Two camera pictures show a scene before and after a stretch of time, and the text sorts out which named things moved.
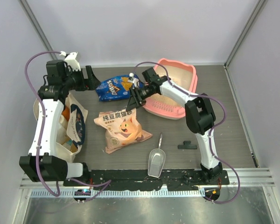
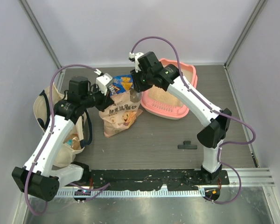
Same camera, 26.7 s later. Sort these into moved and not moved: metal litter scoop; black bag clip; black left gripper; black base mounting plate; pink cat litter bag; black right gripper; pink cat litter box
Moved: pink cat litter bag; black left gripper; black right gripper; metal litter scoop
Not moved: black bag clip; pink cat litter box; black base mounting plate
